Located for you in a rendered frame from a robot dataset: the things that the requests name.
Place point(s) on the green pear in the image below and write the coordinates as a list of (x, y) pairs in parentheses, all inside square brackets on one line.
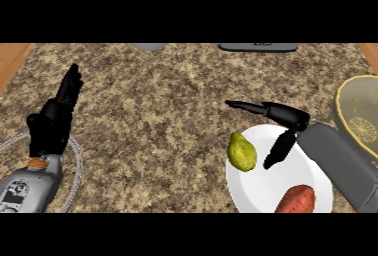
[(241, 151)]

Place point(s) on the white plate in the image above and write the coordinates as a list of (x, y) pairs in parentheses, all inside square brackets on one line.
[(268, 186)]

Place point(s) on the pale grey object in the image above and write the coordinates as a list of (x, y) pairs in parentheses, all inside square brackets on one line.
[(149, 46)]

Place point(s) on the yellow-rimmed bowl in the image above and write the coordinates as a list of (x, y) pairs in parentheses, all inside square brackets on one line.
[(362, 110)]

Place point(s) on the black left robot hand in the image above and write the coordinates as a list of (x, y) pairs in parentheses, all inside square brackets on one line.
[(49, 125)]

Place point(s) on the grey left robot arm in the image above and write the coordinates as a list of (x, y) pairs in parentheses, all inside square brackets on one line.
[(27, 186)]

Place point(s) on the dark grey appliance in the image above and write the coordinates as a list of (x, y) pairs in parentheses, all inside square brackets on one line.
[(259, 47)]

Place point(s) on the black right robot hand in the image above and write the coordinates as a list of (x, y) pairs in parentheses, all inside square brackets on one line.
[(285, 115)]

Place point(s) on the red sweet potato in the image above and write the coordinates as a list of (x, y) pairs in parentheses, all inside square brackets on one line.
[(297, 200)]

